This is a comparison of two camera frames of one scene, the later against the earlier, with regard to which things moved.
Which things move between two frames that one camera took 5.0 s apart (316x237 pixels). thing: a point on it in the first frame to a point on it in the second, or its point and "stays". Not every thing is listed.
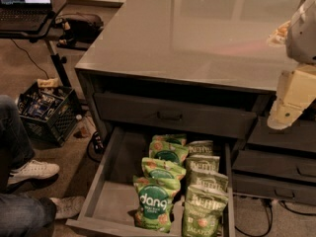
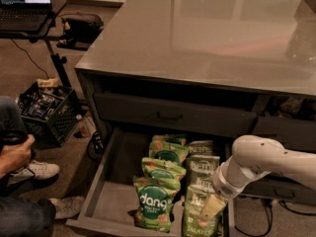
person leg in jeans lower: [25, 216] stays
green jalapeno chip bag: [203, 206] stays
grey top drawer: [172, 116] stays
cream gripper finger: [282, 115] to [212, 206]
